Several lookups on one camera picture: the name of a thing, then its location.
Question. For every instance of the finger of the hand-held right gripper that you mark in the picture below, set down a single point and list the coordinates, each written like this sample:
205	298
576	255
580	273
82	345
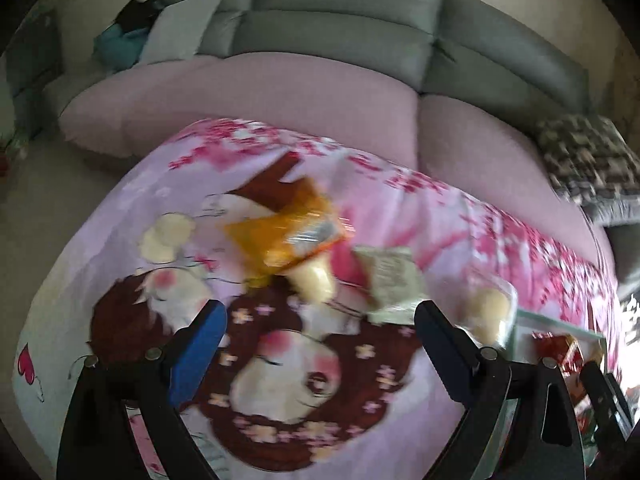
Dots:
602	395

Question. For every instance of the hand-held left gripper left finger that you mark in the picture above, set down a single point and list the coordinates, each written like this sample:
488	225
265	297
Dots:
197	355

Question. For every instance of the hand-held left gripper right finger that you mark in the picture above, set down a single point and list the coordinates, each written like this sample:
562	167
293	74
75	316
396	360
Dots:
442	355

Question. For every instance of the large red snack packet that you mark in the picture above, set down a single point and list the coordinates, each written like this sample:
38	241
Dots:
565	360

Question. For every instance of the white tray with teal rim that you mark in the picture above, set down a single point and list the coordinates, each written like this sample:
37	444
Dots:
530	330

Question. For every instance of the clear packet of yellow cake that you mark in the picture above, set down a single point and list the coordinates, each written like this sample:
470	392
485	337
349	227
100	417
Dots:
315	280
487	312

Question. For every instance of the beige snack packet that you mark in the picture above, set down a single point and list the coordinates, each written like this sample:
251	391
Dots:
395	280

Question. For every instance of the printed pink cartoon blanket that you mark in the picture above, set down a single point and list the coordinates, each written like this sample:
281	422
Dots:
125	240

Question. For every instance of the yellow snack packet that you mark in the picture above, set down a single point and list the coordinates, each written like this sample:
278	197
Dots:
285	235

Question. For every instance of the black and white patterned pillow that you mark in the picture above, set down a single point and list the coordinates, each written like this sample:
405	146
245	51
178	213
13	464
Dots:
585	155

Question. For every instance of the pink sofa cover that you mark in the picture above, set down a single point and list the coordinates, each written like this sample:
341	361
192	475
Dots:
280	90

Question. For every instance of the blue clothing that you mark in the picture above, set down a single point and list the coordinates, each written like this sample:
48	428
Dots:
120	50

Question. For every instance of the plain grey pillow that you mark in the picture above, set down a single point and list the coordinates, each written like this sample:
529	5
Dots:
182	27

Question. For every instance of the dark blue cabinet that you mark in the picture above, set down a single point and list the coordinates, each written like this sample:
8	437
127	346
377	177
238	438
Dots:
32	65

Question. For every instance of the black clothing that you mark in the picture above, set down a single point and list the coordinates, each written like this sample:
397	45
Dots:
140	12

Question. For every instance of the grey sofa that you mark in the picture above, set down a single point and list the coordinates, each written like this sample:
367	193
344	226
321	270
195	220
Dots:
340	15

